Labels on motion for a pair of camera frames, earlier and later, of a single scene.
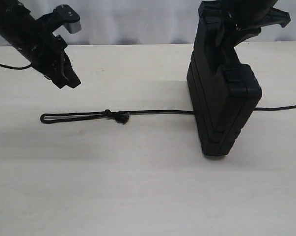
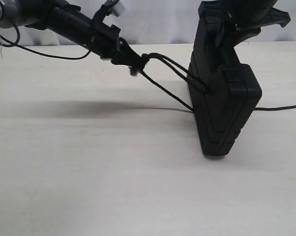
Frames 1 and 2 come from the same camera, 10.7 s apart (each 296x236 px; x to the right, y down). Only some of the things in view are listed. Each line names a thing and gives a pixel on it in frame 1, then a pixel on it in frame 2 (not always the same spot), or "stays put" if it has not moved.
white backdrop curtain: [157, 22] stays put
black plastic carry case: [223, 94] stays put
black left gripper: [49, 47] to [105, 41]
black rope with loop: [122, 117] to [137, 70]
